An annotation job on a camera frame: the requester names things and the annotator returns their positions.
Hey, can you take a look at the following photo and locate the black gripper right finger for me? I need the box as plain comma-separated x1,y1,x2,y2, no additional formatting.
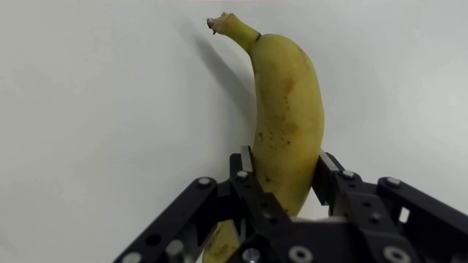
310,150,468,263

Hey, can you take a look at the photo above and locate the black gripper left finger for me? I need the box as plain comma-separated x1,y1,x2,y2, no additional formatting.
113,144,296,263

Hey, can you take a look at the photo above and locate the yellow banana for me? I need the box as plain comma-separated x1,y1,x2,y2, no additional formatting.
201,12,326,263

